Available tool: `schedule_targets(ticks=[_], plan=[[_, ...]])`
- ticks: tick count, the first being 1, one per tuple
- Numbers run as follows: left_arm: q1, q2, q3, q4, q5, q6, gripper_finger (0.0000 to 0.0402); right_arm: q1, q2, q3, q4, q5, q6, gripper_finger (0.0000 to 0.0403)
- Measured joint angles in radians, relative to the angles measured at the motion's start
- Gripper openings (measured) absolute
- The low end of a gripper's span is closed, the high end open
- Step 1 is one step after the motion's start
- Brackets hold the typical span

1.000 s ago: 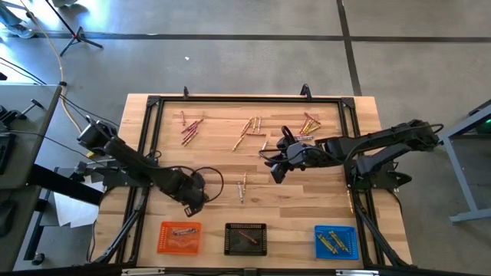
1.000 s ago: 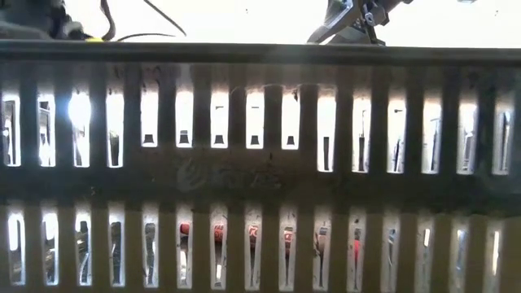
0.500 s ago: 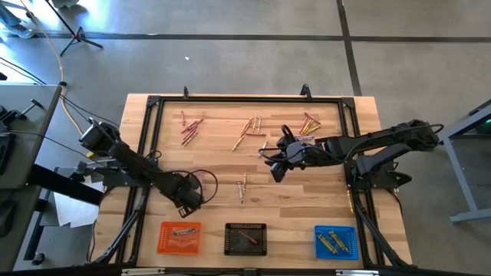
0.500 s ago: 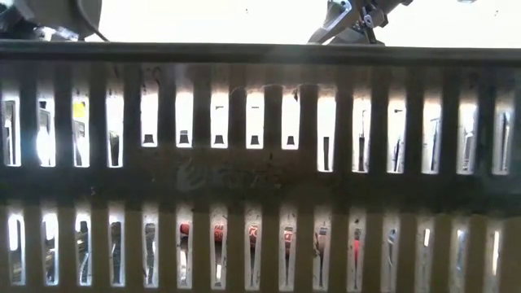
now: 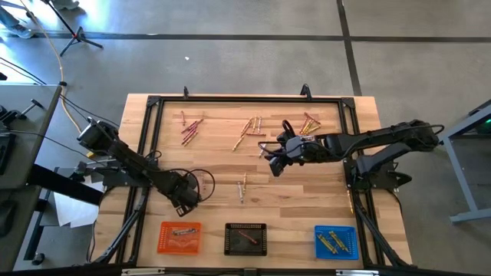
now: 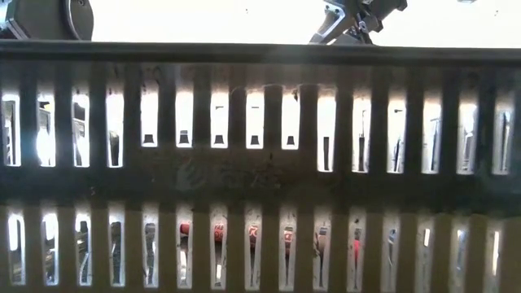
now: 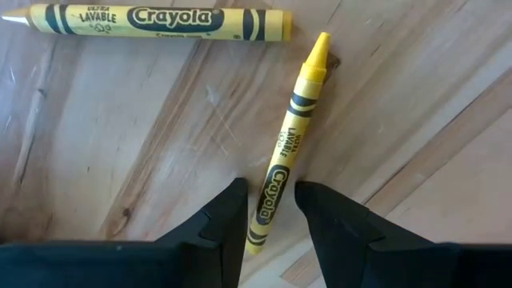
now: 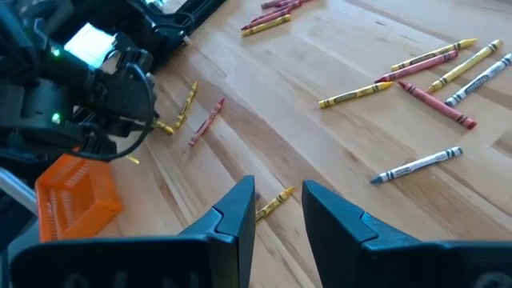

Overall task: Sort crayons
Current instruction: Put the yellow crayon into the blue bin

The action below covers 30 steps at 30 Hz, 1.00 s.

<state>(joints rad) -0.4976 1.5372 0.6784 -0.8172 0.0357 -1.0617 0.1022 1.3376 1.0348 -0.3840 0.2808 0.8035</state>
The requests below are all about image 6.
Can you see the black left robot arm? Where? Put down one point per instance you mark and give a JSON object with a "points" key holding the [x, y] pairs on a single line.
{"points": [[40, 20]]}

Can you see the black plastic basket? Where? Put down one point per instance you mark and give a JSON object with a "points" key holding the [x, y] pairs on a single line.
{"points": [[260, 55]]}

